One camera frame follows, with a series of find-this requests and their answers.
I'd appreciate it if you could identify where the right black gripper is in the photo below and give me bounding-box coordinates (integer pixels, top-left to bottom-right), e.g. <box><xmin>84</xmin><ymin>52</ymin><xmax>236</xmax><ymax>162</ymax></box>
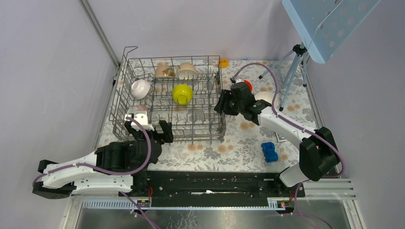
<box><xmin>213</xmin><ymin>90</ymin><xmax>244</xmax><ymax>116</ymax></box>

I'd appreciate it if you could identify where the orange plastic bowl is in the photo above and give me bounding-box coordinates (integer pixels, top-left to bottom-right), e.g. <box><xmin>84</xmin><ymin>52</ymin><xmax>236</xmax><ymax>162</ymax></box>
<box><xmin>243</xmin><ymin>79</ymin><xmax>253</xmax><ymax>92</ymax></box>

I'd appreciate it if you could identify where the small white ceramic bowl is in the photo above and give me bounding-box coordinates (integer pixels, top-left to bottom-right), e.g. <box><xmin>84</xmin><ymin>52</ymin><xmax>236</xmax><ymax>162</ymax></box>
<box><xmin>131</xmin><ymin>79</ymin><xmax>150</xmax><ymax>100</ymax></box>

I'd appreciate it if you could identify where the white ribbed ceramic bowl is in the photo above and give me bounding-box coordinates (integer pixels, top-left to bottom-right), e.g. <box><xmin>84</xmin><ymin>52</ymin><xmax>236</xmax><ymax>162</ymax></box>
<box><xmin>254</xmin><ymin>92</ymin><xmax>278</xmax><ymax>108</ymax></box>

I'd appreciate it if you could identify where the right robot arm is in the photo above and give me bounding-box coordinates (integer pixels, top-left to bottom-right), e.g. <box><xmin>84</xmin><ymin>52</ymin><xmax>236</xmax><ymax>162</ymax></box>
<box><xmin>214</xmin><ymin>82</ymin><xmax>341</xmax><ymax>197</ymax></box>

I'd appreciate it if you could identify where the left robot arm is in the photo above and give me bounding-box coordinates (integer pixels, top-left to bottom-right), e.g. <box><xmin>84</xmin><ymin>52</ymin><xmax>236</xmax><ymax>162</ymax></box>
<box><xmin>32</xmin><ymin>120</ymin><xmax>174</xmax><ymax>199</ymax></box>

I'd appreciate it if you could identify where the yellow plastic toy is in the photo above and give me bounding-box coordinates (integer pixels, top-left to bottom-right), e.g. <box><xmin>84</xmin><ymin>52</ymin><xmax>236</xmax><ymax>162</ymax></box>
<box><xmin>218</xmin><ymin>59</ymin><xmax>229</xmax><ymax>68</ymax></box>

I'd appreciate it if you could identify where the yellow-green plastic bowl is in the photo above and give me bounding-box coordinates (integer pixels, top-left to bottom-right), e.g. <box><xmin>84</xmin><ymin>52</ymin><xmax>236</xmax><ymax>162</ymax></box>
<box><xmin>172</xmin><ymin>84</ymin><xmax>193</xmax><ymax>105</ymax></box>

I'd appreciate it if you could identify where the floral tablecloth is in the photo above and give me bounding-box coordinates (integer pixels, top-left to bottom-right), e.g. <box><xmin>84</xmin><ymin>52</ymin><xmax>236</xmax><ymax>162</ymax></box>
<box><xmin>95</xmin><ymin>60</ymin><xmax>323</xmax><ymax>173</ymax></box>

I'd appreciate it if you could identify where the beige ribbed ceramic bowl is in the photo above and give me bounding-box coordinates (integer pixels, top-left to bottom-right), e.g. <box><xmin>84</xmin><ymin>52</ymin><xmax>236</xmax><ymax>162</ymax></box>
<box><xmin>176</xmin><ymin>62</ymin><xmax>198</xmax><ymax>80</ymax></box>

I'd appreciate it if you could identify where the blue toy car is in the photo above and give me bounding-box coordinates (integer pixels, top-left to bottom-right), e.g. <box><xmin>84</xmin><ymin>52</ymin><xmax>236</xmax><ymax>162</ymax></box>
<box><xmin>261</xmin><ymin>142</ymin><xmax>278</xmax><ymax>163</ymax></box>

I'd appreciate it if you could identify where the beige floral ceramic bowl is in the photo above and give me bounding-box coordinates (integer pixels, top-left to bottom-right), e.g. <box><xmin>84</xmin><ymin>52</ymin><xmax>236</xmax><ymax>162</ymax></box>
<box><xmin>154</xmin><ymin>65</ymin><xmax>175</xmax><ymax>78</ymax></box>

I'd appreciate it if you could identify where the light blue perforated stand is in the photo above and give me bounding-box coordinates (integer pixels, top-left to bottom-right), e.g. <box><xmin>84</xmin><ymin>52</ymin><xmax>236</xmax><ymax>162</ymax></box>
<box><xmin>272</xmin><ymin>0</ymin><xmax>379</xmax><ymax>93</ymax></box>

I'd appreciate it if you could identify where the grey wire dish rack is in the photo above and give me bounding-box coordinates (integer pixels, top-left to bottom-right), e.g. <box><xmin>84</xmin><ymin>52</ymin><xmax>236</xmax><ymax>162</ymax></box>
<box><xmin>109</xmin><ymin>46</ymin><xmax>226</xmax><ymax>141</ymax></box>

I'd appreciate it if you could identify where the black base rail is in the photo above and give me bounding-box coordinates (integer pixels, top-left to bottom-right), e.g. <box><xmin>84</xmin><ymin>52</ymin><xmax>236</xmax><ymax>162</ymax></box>
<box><xmin>127</xmin><ymin>171</ymin><xmax>305</xmax><ymax>208</ymax></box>

